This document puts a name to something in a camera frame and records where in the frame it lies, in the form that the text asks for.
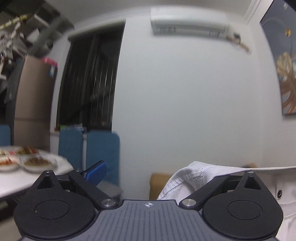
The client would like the white garment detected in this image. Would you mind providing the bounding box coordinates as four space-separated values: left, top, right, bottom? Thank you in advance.
159 162 295 240

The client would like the mustard yellow headboard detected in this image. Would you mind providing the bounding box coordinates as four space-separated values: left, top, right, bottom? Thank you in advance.
149 173 172 200

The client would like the blue covered dining chair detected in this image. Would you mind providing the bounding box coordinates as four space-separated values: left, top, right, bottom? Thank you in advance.
58 128 83 169

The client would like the white bowl of food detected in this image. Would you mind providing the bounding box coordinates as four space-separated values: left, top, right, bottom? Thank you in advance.
20 154 58 173

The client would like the white dining table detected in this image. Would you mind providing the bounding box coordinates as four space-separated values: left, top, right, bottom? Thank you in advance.
1 150 73 201

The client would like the tall brown cardboard box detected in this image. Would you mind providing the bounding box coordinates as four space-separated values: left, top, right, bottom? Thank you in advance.
11 55 57 151

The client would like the dark window with bars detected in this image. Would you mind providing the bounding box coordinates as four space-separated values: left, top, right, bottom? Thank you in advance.
55 21 125 131

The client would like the white wall air conditioner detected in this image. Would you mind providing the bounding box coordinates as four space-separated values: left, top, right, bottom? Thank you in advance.
151 6 230 39

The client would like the dark leaf wall painting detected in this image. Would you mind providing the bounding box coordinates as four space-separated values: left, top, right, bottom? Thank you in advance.
260 0 296 116

